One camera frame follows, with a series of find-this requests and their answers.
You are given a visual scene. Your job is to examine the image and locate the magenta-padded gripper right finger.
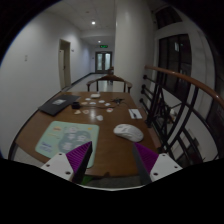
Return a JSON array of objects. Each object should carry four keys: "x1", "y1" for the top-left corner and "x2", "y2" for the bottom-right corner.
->
[{"x1": 132, "y1": 142, "x2": 184, "y2": 185}]

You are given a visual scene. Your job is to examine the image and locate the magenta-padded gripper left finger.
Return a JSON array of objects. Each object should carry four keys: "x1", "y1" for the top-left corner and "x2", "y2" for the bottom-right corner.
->
[{"x1": 40, "y1": 141, "x2": 94, "y2": 185}]

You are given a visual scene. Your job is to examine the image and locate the white perforated computer mouse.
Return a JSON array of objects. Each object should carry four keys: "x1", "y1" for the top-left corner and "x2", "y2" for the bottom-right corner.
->
[{"x1": 113, "y1": 123, "x2": 145, "y2": 143}]

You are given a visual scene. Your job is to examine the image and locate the light green printed mouse pad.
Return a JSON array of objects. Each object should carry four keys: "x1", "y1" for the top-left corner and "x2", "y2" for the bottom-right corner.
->
[{"x1": 34, "y1": 120, "x2": 100, "y2": 160}]

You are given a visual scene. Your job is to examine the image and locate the white notepad with pen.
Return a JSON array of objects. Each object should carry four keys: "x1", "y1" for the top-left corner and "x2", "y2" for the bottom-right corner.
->
[{"x1": 128, "y1": 108, "x2": 143, "y2": 120}]

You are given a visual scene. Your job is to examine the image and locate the black closed laptop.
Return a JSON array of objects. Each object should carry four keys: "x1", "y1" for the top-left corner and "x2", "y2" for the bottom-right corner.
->
[{"x1": 38, "y1": 94, "x2": 82, "y2": 117}]

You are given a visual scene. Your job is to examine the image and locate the black railing with wooden handrail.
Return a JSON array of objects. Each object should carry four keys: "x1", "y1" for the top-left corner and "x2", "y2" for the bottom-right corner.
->
[{"x1": 139, "y1": 64, "x2": 224, "y2": 164}]

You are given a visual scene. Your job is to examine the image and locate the white side door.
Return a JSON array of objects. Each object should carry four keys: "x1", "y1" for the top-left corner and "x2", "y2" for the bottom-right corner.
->
[{"x1": 58, "y1": 38, "x2": 72, "y2": 90}]

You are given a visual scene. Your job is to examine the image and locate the wooden armchair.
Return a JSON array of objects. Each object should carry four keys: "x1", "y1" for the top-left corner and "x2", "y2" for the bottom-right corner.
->
[{"x1": 86, "y1": 74, "x2": 134, "y2": 94}]

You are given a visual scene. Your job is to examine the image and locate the dark framed window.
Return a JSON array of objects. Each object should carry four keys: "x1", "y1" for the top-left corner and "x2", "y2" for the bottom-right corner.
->
[{"x1": 158, "y1": 33, "x2": 193, "y2": 101}]

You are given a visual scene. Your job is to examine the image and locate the glass double door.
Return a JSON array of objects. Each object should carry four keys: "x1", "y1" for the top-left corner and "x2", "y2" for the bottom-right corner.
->
[{"x1": 95, "y1": 51, "x2": 113, "y2": 74}]

